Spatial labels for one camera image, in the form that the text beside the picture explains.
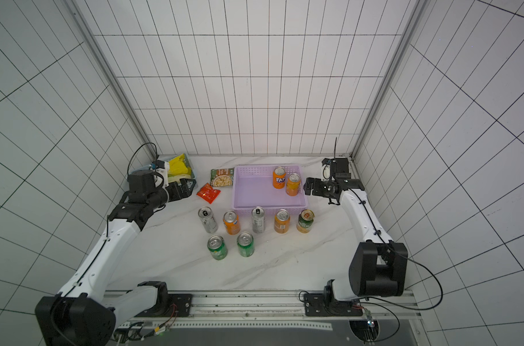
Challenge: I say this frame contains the silver white drink can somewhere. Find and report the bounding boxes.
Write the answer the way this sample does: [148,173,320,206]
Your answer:
[198,207,218,234]

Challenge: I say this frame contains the orange gold can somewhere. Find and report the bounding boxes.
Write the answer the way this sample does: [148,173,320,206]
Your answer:
[286,172,301,196]

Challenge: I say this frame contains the green gold can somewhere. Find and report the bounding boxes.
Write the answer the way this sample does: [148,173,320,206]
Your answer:
[297,209,315,234]

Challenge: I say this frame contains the orange Fanta can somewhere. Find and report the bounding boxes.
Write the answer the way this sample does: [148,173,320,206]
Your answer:
[272,167,286,189]

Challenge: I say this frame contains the green Sprite can front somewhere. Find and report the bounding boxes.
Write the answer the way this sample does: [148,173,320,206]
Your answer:
[207,235,228,260]

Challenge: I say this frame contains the green sprite can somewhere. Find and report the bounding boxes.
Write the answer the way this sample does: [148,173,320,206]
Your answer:
[207,235,228,260]
[237,232,255,257]

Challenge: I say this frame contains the purple plastic basket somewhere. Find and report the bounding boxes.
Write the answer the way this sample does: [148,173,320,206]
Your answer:
[231,164,309,216]

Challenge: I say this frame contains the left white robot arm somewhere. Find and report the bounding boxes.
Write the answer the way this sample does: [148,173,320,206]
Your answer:
[34,170,197,345]

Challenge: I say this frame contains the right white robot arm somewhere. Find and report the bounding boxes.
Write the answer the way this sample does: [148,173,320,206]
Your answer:
[304,158,408,304]

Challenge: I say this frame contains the blue plastic basket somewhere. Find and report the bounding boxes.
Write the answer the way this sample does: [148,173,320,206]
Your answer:
[129,156,199,183]

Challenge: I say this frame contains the yellow napa cabbage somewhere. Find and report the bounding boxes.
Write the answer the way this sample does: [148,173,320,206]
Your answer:
[167,154,193,183]

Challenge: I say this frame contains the red snack packet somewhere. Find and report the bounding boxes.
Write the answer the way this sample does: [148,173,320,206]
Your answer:
[197,183,221,204]

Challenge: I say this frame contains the green soup mix packet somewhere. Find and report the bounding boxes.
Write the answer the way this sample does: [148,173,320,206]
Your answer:
[210,168,235,187]

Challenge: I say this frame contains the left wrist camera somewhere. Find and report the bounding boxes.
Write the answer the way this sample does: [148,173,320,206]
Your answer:
[150,159,168,187]

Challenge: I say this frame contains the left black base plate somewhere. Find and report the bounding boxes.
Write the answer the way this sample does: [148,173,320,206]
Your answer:
[136,281,193,318]

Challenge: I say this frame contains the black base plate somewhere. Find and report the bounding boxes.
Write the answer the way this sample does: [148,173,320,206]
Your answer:
[298,280,364,317]
[136,281,193,318]

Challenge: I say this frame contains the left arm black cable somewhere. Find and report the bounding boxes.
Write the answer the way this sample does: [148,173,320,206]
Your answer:
[49,142,176,343]

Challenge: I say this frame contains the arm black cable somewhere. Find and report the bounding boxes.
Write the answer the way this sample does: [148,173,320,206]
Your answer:
[49,142,176,343]
[330,137,444,343]

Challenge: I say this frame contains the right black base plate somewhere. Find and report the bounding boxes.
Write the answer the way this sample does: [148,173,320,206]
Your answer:
[298,280,364,317]

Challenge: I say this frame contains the aluminium mounting rail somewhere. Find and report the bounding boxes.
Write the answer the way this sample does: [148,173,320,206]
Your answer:
[117,291,422,334]

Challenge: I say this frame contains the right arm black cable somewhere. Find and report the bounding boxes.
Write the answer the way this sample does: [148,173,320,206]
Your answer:
[330,137,444,343]

